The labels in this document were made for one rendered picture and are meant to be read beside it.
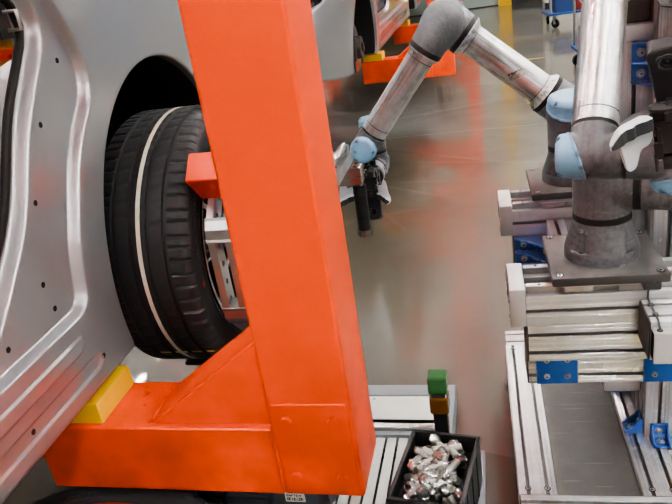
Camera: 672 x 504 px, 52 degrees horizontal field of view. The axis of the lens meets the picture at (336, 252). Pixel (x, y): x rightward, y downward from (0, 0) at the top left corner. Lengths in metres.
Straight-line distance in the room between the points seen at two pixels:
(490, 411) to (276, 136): 1.58
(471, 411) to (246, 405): 1.23
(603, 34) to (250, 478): 1.04
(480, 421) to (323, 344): 1.26
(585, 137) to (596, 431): 1.05
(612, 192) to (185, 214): 0.88
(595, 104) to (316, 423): 0.73
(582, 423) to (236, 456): 1.03
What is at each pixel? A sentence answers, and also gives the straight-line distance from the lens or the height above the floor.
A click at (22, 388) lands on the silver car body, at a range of 1.31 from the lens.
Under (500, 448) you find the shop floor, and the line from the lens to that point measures 2.30.
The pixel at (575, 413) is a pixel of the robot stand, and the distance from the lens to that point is 2.10.
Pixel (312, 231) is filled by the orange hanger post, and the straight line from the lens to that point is 1.12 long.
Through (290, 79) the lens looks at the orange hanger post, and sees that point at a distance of 1.05.
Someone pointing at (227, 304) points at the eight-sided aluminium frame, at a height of 0.78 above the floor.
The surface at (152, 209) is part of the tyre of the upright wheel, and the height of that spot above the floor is 1.02.
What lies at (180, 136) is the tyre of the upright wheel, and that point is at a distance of 1.64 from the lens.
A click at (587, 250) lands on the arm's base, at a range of 1.51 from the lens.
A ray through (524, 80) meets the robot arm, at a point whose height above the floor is 1.08.
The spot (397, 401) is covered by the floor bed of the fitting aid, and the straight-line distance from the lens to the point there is 2.39.
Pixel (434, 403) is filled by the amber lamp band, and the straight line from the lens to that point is 1.49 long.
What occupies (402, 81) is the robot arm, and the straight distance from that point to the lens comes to 1.94.
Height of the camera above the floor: 1.49
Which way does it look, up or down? 23 degrees down
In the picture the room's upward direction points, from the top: 9 degrees counter-clockwise
